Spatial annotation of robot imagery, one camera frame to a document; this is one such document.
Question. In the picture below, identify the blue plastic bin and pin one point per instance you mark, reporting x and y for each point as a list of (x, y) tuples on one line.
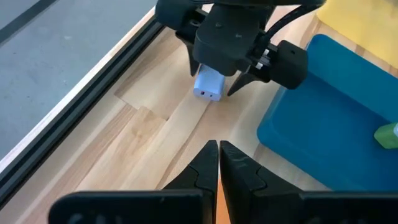
[(326, 124)]

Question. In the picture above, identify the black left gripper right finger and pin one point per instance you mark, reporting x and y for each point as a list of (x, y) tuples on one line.
[(242, 186)]

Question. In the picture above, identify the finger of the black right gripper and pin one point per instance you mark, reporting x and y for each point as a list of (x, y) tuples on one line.
[(289, 65), (174, 15)]

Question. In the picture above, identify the white charger with prongs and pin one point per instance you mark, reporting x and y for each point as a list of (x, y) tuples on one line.
[(210, 84)]

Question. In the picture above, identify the yellow translucent plastic bin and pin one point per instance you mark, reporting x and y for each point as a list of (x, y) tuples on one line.
[(367, 28)]

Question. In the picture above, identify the green white box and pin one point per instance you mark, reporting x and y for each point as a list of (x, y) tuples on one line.
[(387, 137)]

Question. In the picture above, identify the black aluminium table frame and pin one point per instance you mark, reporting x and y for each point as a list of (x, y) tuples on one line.
[(77, 113)]

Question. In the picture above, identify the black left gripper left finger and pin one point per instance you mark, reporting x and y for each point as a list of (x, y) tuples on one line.
[(199, 186)]

